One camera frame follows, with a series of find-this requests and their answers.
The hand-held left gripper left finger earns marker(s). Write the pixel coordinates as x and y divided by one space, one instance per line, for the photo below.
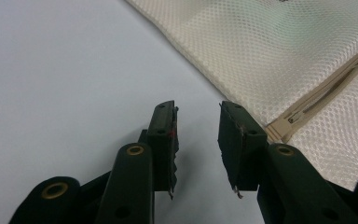
163 146

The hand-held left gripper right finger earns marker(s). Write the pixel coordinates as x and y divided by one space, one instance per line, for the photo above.
236 149

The clear zipper plastic bag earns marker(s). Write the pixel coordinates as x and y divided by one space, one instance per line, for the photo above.
261 59

